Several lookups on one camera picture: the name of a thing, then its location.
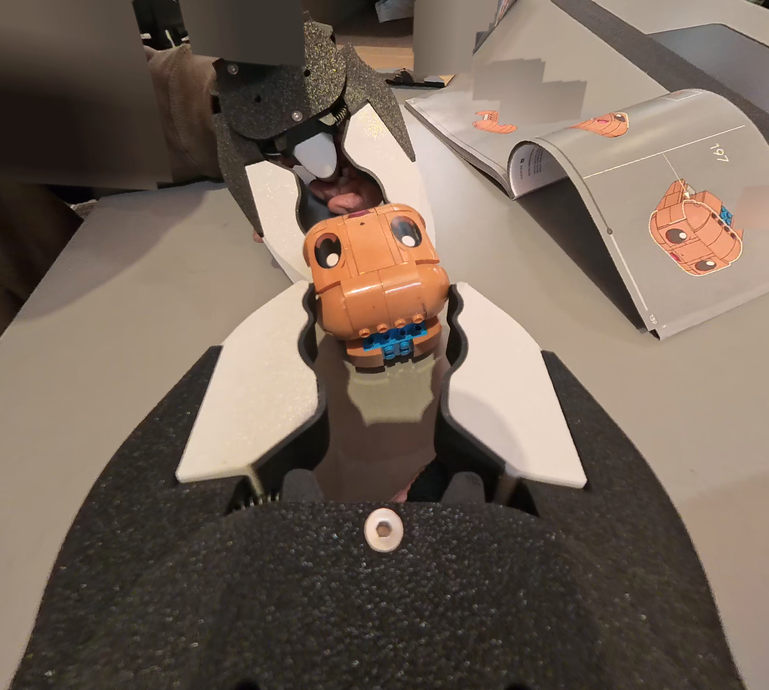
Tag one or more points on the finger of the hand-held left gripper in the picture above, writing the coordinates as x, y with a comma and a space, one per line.
276, 209
384, 155

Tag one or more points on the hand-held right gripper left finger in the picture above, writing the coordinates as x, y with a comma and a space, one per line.
252, 401

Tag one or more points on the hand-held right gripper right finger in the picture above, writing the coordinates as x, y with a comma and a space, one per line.
510, 407

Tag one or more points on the brown lego head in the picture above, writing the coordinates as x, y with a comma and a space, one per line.
378, 281

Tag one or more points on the grey instruction booklet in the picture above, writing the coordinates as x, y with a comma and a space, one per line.
631, 173

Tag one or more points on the person's left forearm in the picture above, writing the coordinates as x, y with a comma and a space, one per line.
180, 113

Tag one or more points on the person's left hand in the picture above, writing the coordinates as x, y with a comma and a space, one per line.
351, 194

